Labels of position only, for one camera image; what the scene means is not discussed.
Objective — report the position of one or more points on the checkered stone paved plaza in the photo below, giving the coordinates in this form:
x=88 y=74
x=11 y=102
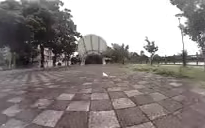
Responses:
x=100 y=100

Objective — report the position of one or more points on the lamp pole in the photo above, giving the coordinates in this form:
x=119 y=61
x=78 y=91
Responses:
x=182 y=43

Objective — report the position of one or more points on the white arched canopy shelter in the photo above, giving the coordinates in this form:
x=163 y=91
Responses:
x=91 y=45

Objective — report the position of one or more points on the group of large trees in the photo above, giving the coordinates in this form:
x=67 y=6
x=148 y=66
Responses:
x=30 y=23

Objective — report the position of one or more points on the pale building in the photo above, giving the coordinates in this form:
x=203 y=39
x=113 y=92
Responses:
x=48 y=56

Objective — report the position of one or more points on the small tree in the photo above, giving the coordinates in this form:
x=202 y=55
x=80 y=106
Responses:
x=151 y=46

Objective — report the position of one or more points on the small white object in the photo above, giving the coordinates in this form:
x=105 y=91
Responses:
x=105 y=74

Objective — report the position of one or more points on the clump of trees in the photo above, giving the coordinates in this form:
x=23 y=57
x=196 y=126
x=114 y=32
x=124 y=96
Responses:
x=120 y=51

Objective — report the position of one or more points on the large tree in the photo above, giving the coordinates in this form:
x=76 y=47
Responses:
x=200 y=16

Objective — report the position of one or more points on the grass strip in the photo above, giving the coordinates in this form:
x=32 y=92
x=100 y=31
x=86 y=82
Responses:
x=186 y=71

